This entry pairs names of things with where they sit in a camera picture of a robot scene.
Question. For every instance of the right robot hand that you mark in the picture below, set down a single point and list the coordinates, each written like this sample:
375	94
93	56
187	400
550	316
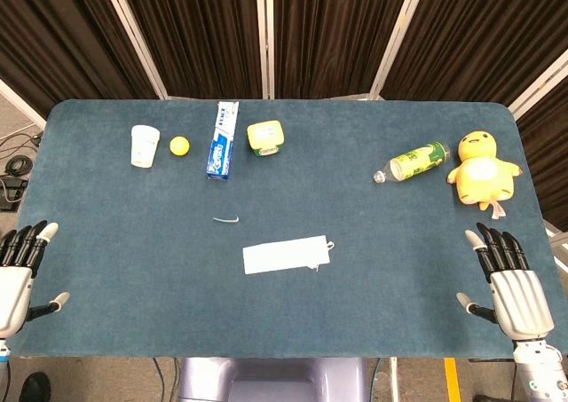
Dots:
519	300

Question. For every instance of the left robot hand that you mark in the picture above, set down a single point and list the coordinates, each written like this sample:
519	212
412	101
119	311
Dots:
15	282

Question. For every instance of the white paper corner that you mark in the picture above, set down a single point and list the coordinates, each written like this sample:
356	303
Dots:
224	220

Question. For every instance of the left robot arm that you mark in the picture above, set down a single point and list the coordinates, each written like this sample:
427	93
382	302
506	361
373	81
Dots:
2	351

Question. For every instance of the black power adapter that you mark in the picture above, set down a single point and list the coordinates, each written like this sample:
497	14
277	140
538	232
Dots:
9	191

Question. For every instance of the black shoe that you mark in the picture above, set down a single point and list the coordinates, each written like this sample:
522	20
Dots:
35	386

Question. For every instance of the blue felt table cloth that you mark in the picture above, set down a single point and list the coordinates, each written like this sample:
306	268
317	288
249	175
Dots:
133	264

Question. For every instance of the yellow plush duck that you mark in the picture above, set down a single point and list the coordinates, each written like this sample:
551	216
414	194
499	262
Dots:
481	173

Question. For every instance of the white table leg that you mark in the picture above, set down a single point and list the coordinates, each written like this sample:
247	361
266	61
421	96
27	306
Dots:
393	380

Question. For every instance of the dark curtain screen panel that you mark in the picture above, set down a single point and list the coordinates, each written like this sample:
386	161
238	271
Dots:
550	153
199	33
337	33
53	42
479	33

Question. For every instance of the plastic bottle green label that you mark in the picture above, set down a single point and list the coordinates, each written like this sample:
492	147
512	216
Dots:
415	160

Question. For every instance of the white paper cup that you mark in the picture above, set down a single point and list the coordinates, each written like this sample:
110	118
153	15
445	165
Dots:
144	147

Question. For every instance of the yellow ball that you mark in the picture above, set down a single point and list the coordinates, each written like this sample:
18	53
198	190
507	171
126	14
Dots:
179	146

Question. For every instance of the white paper card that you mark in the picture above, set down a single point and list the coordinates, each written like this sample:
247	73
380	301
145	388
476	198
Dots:
284	255

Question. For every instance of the blue white toothpaste box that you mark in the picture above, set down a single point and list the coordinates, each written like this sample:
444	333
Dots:
221	144

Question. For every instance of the lavender robot torso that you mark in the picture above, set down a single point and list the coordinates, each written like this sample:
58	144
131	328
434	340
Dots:
270	382

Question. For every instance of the green container yellow lid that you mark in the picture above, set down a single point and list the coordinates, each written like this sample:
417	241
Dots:
265	136

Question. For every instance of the white screen base frame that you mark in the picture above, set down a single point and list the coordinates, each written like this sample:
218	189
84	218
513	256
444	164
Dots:
558	240

